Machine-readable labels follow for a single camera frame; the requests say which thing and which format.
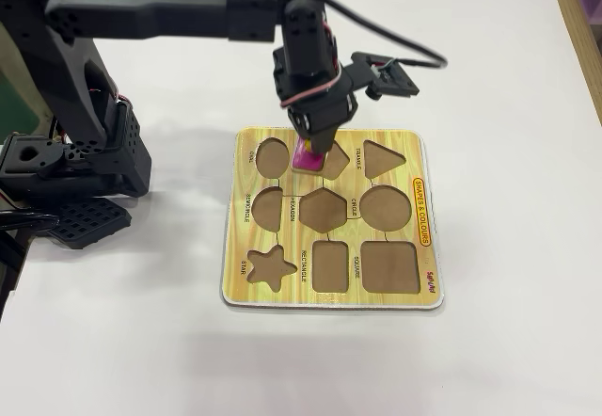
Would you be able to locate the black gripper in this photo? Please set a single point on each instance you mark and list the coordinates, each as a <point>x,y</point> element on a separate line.
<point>316,120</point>

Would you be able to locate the pink rectangle piece yellow pin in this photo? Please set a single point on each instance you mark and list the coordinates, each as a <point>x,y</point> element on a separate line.
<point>305,159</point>

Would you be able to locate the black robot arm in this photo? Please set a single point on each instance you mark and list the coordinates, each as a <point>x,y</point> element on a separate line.
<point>141,6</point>

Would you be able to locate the wooden shape puzzle board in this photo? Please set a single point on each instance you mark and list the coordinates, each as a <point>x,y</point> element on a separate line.
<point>263,293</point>

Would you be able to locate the black grid base clamp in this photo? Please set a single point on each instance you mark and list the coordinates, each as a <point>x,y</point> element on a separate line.
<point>89,223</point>

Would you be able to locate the green mat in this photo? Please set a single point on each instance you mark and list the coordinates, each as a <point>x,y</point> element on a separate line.
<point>16,105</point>

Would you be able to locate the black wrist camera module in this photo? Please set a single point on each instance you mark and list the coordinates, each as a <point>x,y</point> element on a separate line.
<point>395,82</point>

